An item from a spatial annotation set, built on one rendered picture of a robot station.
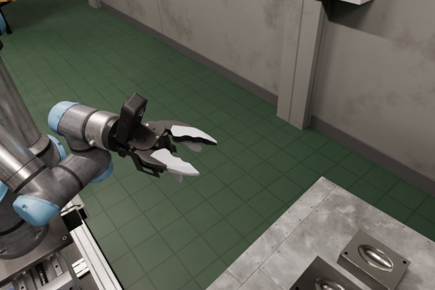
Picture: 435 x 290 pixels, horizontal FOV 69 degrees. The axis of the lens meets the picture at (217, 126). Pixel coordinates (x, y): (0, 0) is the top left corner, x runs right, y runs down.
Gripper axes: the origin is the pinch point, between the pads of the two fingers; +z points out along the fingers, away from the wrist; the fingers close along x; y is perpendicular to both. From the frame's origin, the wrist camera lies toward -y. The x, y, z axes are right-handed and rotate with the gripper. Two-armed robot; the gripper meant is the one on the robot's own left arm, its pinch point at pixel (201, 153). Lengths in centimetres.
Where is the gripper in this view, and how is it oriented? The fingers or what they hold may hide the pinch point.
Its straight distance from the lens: 55.8
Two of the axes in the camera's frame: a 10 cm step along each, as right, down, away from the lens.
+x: -4.2, 6.8, -6.0
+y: 1.0, 6.9, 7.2
